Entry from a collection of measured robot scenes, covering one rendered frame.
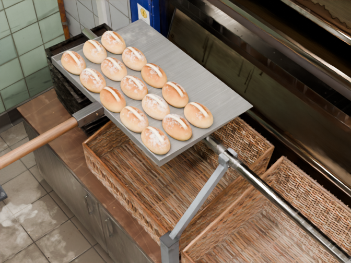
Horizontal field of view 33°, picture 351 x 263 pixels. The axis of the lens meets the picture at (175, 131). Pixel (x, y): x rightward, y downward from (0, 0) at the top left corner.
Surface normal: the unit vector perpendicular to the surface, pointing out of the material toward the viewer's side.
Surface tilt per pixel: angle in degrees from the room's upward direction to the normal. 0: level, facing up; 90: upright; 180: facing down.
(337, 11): 70
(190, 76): 1
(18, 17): 90
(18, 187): 0
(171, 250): 90
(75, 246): 0
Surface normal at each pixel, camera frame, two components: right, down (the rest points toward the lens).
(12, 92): 0.64, 0.58
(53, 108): -0.02, -0.65
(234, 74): -0.73, 0.24
